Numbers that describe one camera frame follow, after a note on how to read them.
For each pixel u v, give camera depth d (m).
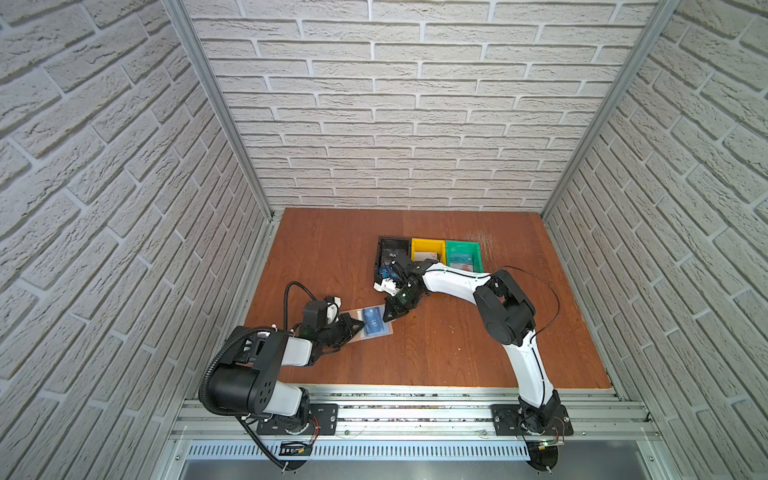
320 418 0.74
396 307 0.83
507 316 0.56
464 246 1.14
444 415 0.76
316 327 0.72
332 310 0.86
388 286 0.89
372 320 0.90
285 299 0.77
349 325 0.81
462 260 1.03
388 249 1.07
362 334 0.87
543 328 0.57
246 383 0.43
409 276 0.75
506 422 0.73
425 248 1.07
